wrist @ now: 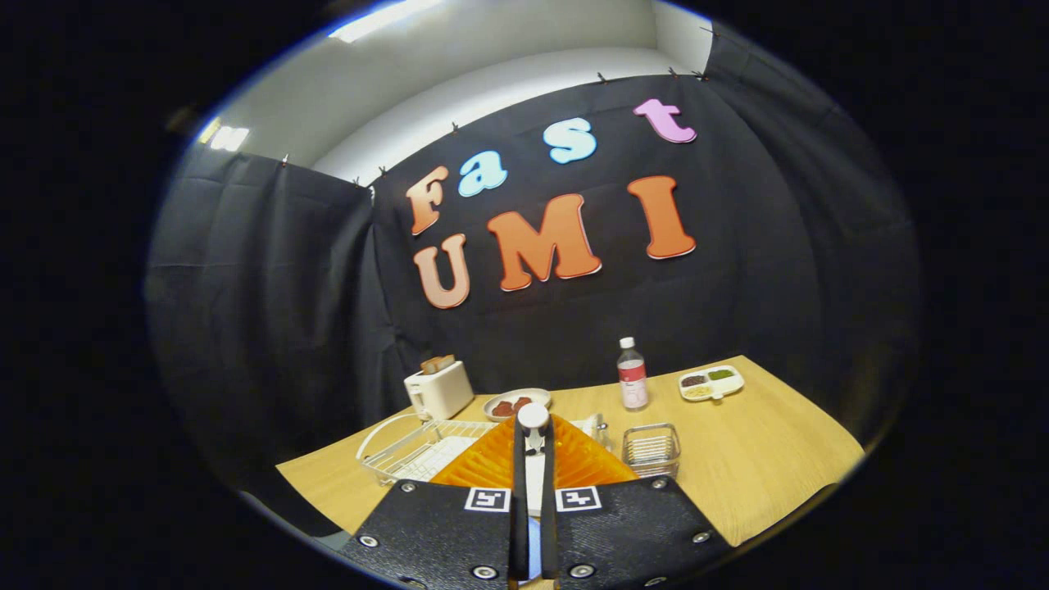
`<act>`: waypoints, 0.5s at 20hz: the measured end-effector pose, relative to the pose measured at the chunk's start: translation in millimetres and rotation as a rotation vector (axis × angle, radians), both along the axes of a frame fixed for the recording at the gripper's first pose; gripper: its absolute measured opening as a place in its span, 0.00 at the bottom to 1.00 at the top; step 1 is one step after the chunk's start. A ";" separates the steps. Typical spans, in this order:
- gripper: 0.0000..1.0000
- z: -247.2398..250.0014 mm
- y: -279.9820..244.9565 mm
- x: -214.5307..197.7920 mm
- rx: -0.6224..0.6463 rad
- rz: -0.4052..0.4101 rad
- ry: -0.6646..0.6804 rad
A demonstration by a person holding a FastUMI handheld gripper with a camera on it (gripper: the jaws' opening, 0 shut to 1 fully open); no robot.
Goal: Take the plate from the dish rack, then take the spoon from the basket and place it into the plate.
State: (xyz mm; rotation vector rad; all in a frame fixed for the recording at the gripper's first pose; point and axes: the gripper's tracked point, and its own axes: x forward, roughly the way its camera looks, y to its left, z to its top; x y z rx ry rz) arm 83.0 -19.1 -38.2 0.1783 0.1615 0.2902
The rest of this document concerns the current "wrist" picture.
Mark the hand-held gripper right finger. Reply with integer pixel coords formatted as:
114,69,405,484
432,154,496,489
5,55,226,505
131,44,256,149
539,414,733,590

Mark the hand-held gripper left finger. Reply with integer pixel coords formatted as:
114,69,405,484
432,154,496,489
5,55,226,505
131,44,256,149
340,414,531,590

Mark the spoon with blue checkered handle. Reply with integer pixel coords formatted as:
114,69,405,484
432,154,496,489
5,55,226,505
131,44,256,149
517,402,551,460

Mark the metal wire basket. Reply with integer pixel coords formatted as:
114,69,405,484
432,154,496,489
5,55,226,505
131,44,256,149
622,423,682,479

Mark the white wire dish rack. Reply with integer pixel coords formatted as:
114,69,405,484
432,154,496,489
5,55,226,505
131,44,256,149
356,412,611,488

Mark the white plate with meat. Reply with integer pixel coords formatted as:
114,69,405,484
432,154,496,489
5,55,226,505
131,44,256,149
483,388,552,422

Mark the white divided dish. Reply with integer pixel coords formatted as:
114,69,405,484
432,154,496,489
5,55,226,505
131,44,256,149
678,365,746,402

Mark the white toaster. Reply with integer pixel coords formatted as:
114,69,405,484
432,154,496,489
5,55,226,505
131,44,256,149
404,361,475,421

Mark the clear bottle with red label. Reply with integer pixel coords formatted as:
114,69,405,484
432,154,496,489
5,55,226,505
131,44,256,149
616,337,650,411

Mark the black backdrop cloth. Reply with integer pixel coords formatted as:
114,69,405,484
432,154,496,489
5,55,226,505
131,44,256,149
146,25,923,533

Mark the small ceiling light panel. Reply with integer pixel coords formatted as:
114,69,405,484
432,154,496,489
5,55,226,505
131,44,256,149
199,117,251,152

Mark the large ceiling light panel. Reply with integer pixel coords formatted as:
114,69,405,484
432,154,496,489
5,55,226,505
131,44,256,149
328,0,447,43

